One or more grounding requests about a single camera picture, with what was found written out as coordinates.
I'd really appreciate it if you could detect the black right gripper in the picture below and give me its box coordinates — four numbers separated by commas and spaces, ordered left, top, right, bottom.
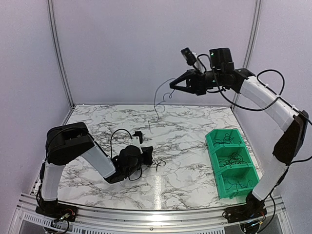
170, 69, 224, 96

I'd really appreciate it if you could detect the grey wire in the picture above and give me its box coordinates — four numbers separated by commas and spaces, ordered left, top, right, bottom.
147, 78, 176, 135

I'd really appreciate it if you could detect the long black wire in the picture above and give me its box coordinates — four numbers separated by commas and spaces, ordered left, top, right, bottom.
213, 131, 234, 148

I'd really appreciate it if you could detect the blue wire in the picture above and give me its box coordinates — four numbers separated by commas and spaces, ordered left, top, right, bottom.
224, 177, 253, 192

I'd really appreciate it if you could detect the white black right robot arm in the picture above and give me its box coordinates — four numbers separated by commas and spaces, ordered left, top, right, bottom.
170, 48, 310, 218

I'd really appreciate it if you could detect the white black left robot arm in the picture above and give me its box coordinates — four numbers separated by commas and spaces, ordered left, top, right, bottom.
36, 122, 154, 217

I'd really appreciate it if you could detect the green three-compartment plastic bin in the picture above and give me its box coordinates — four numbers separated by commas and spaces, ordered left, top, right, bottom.
205, 129, 259, 199

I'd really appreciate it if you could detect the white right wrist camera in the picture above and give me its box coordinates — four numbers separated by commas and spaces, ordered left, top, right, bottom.
180, 47, 205, 73

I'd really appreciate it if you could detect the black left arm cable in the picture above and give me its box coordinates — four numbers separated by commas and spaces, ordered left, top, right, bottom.
110, 129, 144, 181

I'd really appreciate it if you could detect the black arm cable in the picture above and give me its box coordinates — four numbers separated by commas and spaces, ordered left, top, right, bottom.
110, 129, 144, 181
197, 54, 312, 164

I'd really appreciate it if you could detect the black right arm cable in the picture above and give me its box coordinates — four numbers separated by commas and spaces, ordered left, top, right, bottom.
197, 54, 312, 164

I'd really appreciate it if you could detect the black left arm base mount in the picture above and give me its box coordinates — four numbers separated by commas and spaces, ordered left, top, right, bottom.
36, 197, 78, 222

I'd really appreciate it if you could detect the aluminium back-right corner post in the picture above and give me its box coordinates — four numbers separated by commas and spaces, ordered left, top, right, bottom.
230, 0, 263, 110

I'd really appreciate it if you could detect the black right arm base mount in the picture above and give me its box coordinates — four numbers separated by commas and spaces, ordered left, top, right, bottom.
222, 192, 267, 223

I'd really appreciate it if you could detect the aluminium front rail frame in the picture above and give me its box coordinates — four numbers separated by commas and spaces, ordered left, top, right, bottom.
9, 192, 287, 234

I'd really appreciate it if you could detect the aluminium back-left corner post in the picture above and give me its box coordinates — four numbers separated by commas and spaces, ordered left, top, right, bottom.
46, 0, 75, 109

